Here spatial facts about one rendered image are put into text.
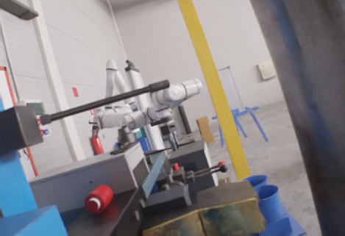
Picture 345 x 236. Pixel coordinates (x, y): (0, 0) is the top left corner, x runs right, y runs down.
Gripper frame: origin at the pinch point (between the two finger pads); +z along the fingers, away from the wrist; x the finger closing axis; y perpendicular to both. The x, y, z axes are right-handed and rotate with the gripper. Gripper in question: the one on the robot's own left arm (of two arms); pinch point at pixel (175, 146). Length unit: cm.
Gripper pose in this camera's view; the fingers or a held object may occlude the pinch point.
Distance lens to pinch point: 145.7
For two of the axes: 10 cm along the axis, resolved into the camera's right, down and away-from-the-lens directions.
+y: 9.0, -3.1, -3.0
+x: 2.8, -0.8, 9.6
